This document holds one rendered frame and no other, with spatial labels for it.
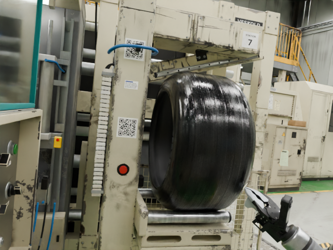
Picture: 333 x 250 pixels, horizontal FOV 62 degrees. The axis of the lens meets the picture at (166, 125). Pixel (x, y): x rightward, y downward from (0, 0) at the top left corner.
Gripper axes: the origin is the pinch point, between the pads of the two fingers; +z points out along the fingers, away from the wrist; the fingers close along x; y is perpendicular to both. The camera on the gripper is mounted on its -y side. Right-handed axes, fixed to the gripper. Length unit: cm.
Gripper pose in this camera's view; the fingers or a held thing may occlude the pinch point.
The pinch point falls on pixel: (248, 189)
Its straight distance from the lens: 108.6
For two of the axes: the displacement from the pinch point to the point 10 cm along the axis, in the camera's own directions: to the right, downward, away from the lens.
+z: -6.9, -6.7, 2.8
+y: -4.1, 6.7, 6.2
